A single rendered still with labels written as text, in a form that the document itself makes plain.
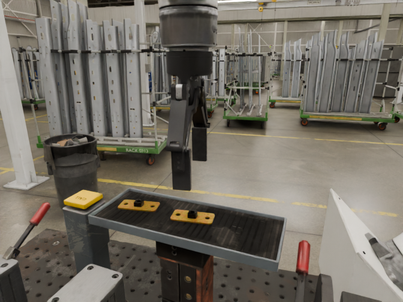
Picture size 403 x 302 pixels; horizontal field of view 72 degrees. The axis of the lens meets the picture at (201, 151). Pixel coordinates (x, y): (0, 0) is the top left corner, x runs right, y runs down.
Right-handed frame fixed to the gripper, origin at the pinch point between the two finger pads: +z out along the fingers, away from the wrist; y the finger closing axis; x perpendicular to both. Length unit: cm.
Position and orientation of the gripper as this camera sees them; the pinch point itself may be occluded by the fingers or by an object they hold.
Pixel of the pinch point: (191, 167)
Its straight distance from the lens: 51.1
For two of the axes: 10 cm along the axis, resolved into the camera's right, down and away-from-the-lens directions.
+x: -9.8, -0.6, 2.0
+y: 2.0, -3.1, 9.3
